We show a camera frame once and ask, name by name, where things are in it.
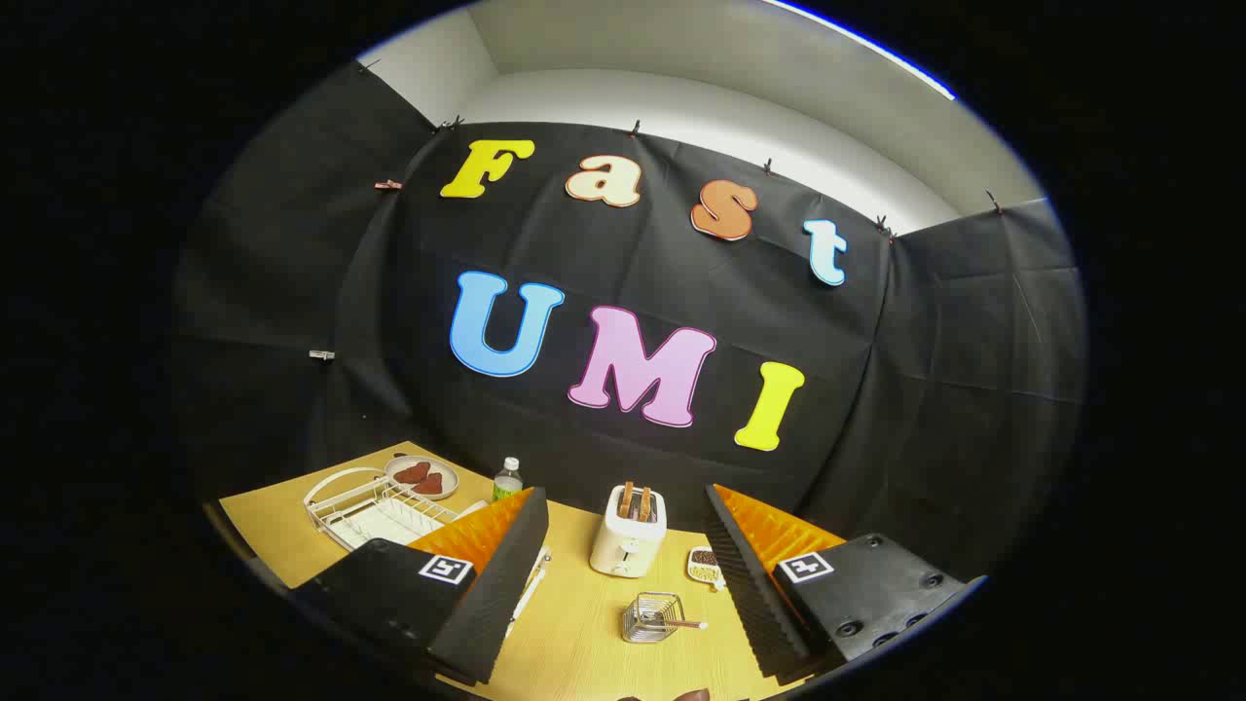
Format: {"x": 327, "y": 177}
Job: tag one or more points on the black backdrop cloth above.
{"x": 876, "y": 389}

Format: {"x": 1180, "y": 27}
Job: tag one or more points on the white divided snack tray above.
{"x": 697, "y": 574}

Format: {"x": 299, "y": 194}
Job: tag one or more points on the green label drink bottle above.
{"x": 506, "y": 482}

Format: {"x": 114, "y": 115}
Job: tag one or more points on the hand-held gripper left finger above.
{"x": 506, "y": 584}

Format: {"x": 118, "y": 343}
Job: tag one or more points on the white toaster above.
{"x": 628, "y": 545}

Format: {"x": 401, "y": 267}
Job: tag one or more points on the grey plate with meat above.
{"x": 450, "y": 482}

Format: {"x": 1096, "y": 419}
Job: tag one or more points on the brown meat piece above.
{"x": 411, "y": 473}
{"x": 429, "y": 485}

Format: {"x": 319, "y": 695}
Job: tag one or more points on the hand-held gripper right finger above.
{"x": 750, "y": 594}

